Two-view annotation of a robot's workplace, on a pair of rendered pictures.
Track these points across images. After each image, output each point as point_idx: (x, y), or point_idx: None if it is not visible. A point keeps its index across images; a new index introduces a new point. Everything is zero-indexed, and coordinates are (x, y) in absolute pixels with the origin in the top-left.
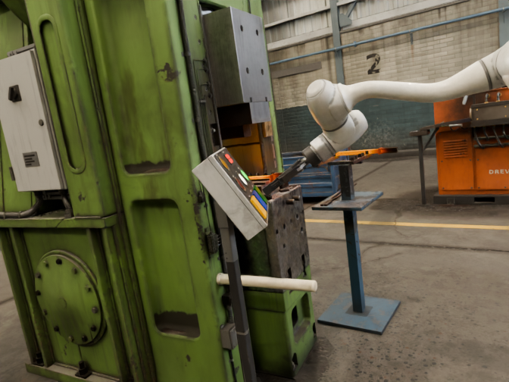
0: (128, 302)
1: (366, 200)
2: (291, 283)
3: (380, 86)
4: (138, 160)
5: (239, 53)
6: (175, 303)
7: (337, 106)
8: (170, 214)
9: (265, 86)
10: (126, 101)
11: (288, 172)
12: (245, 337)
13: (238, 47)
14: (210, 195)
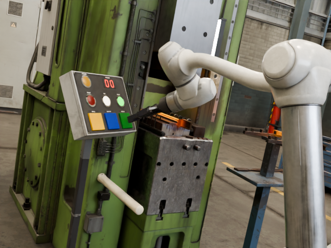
0: (53, 168)
1: (275, 182)
2: (127, 200)
3: (209, 59)
4: (92, 72)
5: (178, 13)
6: None
7: (173, 66)
8: None
9: (204, 46)
10: (98, 28)
11: (142, 109)
12: (73, 218)
13: (179, 8)
14: None
